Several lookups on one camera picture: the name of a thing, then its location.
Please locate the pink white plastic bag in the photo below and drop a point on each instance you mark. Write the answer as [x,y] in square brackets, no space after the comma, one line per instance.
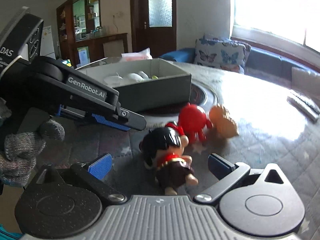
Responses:
[137,56]

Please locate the red round toy figure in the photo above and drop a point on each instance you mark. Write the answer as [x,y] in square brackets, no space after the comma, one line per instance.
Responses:
[193,119]

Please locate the orange peanut toy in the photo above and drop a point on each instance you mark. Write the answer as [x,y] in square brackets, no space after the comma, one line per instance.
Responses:
[224,124]

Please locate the grey remote control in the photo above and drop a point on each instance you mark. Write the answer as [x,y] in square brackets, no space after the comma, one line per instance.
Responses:
[304,104]

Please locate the grey knitted gloved hand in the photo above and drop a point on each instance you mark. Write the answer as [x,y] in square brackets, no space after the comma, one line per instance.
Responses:
[19,151]

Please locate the black-haired doll figurine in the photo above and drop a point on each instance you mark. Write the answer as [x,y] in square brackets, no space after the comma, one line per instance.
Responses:
[163,151]

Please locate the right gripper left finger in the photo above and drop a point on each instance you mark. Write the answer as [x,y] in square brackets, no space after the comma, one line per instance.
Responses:
[90,176]

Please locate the blue sofa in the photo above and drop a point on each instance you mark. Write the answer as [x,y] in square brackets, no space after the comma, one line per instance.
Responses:
[259,62]

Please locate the butterfly print cushion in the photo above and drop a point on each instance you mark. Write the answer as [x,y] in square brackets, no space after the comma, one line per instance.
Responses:
[223,54]

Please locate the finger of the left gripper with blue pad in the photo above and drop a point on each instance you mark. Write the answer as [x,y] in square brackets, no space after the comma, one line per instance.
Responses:
[125,121]

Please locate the dark wooden cabinet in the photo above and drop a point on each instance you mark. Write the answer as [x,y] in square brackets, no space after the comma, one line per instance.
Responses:
[82,37]

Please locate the window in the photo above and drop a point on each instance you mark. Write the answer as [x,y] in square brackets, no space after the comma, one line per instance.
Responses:
[293,20]

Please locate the white refrigerator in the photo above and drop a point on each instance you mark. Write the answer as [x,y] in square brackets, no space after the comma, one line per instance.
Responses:
[47,45]

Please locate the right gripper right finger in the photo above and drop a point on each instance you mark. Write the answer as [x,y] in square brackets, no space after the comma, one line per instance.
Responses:
[229,175]

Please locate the white plush toy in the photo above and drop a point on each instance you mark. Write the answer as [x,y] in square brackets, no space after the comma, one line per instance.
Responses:
[128,79]

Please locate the grey cardboard box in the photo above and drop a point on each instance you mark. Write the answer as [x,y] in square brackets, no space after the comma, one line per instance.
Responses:
[172,86]

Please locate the dark wooden door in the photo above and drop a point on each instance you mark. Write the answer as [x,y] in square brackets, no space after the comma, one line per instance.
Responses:
[153,26]

